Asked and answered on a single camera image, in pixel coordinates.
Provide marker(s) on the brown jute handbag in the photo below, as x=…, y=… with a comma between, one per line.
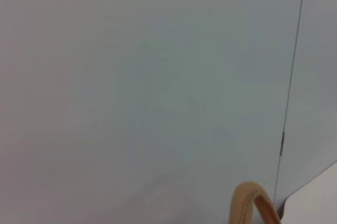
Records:
x=241, y=203

